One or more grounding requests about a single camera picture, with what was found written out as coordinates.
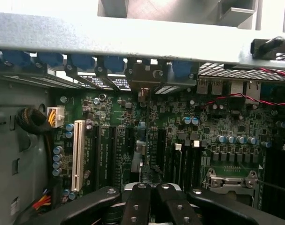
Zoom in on long black expansion slot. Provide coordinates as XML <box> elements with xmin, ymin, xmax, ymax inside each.
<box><xmin>108</xmin><ymin>126</ymin><xmax>118</xmax><ymax>186</ymax></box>
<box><xmin>157</xmin><ymin>128</ymin><xmax>168</xmax><ymax>180</ymax></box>
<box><xmin>92</xmin><ymin>124</ymin><xmax>101</xmax><ymax>188</ymax></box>

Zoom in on metal CPU socket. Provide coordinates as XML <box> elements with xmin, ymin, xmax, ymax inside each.
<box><xmin>202</xmin><ymin>164</ymin><xmax>262</xmax><ymax>208</ymax></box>

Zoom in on short black expansion slot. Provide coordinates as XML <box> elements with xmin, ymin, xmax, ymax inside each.
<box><xmin>127</xmin><ymin>127</ymin><xmax>135</xmax><ymax>153</ymax></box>

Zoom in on white expansion slot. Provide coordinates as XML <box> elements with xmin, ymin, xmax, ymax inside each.
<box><xmin>71</xmin><ymin>119</ymin><xmax>86</xmax><ymax>192</ymax></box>

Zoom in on green motherboard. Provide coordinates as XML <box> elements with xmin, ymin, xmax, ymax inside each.
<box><xmin>47</xmin><ymin>78</ymin><xmax>285</xmax><ymax>211</ymax></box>

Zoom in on thin socket locking lever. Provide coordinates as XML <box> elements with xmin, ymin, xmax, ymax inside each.
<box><xmin>256</xmin><ymin>178</ymin><xmax>285</xmax><ymax>189</ymax></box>

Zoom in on white power connector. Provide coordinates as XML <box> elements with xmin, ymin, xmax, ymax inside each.
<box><xmin>47</xmin><ymin>105</ymin><xmax>65</xmax><ymax>128</ymax></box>

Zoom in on silver USB port block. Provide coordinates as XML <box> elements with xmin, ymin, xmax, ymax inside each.
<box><xmin>196</xmin><ymin>79</ymin><xmax>224</xmax><ymax>96</ymax></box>

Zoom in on silver network port block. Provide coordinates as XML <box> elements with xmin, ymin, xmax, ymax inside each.
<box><xmin>230</xmin><ymin>81</ymin><xmax>262</xmax><ymax>104</ymax></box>

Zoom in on blue card retention clip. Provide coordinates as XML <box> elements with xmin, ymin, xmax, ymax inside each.
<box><xmin>1</xmin><ymin>51</ymin><xmax>31</xmax><ymax>69</ymax></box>
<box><xmin>37</xmin><ymin>52</ymin><xmax>63</xmax><ymax>71</ymax></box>
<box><xmin>102</xmin><ymin>57</ymin><xmax>128</xmax><ymax>73</ymax></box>
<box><xmin>69</xmin><ymin>54</ymin><xmax>95</xmax><ymax>73</ymax></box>
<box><xmin>172</xmin><ymin>60</ymin><xmax>193</xmax><ymax>79</ymax></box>

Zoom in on grey power supply unit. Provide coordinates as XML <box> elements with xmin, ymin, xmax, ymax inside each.
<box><xmin>0</xmin><ymin>78</ymin><xmax>51</xmax><ymax>225</ymax></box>

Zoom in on open black PC case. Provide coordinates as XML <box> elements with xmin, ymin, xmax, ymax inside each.
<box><xmin>0</xmin><ymin>11</ymin><xmax>285</xmax><ymax>225</ymax></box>

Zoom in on black case lock tab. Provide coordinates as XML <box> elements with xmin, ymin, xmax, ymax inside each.
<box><xmin>250</xmin><ymin>36</ymin><xmax>285</xmax><ymax>60</ymax></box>

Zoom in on red and yellow wires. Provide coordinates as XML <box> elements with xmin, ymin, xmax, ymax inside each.
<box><xmin>31</xmin><ymin>189</ymin><xmax>53</xmax><ymax>211</ymax></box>

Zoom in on red and black twisted wire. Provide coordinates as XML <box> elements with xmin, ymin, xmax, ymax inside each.
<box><xmin>198</xmin><ymin>67</ymin><xmax>285</xmax><ymax>111</ymax></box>

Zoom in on black sleeved wire bundle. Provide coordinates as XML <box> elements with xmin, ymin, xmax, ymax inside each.
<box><xmin>15</xmin><ymin>106</ymin><xmax>54</xmax><ymax>141</ymax></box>

